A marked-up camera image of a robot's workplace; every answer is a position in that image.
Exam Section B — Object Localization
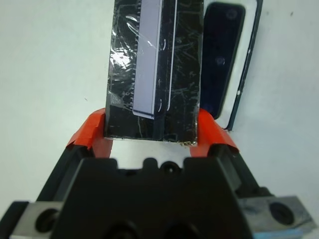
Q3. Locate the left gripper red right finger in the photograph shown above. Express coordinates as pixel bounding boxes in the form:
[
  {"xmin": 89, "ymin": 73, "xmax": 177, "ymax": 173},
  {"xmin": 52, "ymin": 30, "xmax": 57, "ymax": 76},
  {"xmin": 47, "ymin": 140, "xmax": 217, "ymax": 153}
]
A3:
[{"xmin": 186, "ymin": 108, "xmax": 273, "ymax": 200}]

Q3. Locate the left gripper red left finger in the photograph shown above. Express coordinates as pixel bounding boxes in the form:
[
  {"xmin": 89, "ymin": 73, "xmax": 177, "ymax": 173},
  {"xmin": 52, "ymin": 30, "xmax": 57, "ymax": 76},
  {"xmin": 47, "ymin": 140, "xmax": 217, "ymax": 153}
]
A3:
[{"xmin": 36, "ymin": 108, "xmax": 115, "ymax": 203}]

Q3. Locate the black box lid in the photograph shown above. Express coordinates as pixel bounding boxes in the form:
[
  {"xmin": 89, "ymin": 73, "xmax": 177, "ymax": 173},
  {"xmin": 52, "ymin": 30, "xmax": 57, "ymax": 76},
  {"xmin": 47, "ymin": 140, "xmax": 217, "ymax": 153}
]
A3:
[{"xmin": 104, "ymin": 0, "xmax": 205, "ymax": 147}]

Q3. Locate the black box with white liner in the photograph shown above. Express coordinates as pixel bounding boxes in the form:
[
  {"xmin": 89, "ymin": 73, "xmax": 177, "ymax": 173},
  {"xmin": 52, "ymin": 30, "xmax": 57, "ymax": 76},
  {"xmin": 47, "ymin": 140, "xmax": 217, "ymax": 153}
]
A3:
[{"xmin": 199, "ymin": 0, "xmax": 264, "ymax": 131}]

